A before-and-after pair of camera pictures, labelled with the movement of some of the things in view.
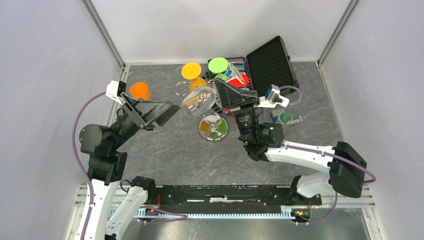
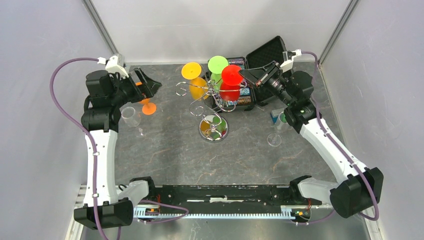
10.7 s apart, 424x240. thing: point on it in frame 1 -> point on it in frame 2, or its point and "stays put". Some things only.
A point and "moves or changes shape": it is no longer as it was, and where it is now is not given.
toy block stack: (275, 113) stays put
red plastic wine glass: (236, 83) moves or changes shape
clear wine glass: (200, 100) moves or changes shape
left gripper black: (145, 111) -> (148, 88)
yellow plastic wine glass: (192, 71) stays put
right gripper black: (233, 98) -> (259, 77)
